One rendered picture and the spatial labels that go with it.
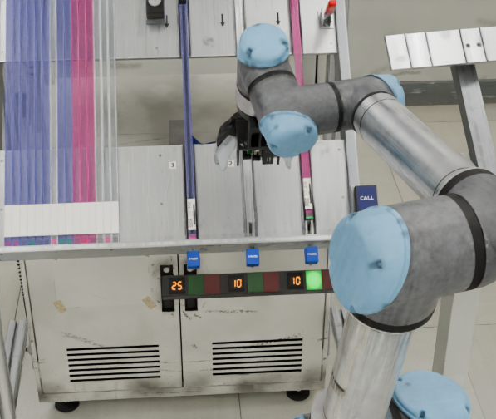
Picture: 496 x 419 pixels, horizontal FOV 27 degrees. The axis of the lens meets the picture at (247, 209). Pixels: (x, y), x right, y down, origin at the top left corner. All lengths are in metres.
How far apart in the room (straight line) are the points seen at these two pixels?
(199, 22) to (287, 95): 0.61
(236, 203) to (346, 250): 0.79
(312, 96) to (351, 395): 0.43
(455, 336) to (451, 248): 1.10
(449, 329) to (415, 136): 0.92
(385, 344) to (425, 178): 0.22
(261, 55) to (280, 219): 0.52
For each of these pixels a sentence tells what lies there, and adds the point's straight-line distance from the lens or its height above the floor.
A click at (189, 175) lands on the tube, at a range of 1.96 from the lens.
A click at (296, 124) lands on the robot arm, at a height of 1.12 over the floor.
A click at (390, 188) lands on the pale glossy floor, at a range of 3.53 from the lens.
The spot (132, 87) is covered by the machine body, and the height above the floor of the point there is 0.62.
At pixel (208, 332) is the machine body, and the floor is 0.26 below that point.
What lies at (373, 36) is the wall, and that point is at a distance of 3.94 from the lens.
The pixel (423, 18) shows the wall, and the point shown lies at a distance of 3.95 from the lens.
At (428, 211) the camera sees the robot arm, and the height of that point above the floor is 1.18.
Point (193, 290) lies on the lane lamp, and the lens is 1.93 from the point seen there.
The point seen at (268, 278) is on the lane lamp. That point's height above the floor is 0.66.
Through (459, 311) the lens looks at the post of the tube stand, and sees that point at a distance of 2.23.
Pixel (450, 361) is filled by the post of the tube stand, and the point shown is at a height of 0.33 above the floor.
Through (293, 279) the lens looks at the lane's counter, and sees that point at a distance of 1.95.
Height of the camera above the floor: 1.81
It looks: 32 degrees down
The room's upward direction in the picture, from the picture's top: straight up
